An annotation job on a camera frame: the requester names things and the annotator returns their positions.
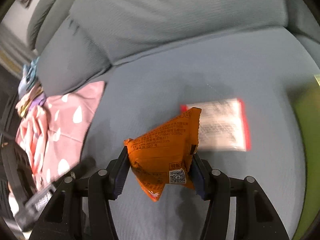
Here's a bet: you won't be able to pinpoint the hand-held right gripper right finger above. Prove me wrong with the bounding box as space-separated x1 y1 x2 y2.
190 152 284 240

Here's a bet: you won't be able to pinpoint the pink white-spotted cloth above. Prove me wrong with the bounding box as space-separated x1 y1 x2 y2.
15 81 106 190

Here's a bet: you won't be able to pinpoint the green box white inside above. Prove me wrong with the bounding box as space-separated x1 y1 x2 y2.
287 74 320 240

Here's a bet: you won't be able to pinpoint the pile of colourful clothes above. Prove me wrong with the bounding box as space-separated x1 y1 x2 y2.
15 56 47 117

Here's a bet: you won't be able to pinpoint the grey sofa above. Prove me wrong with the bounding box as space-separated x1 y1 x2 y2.
25 0 320 240

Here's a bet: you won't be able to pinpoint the orange snack packet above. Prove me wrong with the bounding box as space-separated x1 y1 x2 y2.
124 107 202 202

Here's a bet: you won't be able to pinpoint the clear cracker packet white labels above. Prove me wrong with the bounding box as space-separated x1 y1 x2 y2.
180 99 252 152

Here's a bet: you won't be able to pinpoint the grey sofa back cushion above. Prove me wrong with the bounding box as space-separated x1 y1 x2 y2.
32 14 113 97
69 0 288 64

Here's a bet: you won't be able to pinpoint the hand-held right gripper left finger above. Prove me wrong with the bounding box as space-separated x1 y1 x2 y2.
29 146 130 240

